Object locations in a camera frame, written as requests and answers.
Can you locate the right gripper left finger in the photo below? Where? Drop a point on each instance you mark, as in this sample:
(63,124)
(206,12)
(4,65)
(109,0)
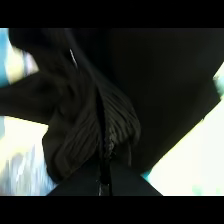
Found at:
(80,186)

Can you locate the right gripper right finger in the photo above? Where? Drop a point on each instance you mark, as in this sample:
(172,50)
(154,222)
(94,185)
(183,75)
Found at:
(130,185)

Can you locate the black pants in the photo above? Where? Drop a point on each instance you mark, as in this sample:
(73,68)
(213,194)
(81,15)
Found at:
(160,83)

